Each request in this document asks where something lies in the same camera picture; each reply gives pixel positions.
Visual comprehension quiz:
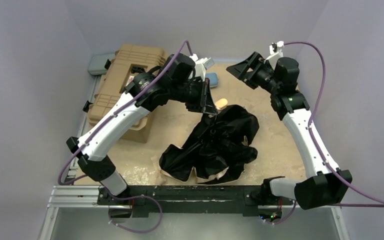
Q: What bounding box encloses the blue umbrella sleeve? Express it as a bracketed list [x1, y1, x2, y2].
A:
[205, 72, 219, 88]

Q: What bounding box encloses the beige umbrella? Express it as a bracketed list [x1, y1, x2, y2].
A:
[151, 104, 260, 185]

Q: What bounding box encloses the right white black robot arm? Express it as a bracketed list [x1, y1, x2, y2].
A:
[226, 52, 353, 210]

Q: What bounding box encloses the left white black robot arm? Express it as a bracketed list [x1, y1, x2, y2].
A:
[66, 53, 218, 196]

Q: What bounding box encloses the tan plastic tool case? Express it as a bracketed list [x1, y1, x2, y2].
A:
[86, 44, 169, 144]

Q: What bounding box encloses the grey metal corner box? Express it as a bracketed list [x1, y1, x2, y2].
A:
[88, 53, 116, 76]

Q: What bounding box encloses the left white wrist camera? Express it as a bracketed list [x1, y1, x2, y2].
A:
[189, 54, 215, 80]

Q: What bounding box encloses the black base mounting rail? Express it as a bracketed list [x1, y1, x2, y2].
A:
[97, 185, 281, 218]

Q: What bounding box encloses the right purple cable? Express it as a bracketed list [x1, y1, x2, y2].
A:
[261, 41, 384, 226]

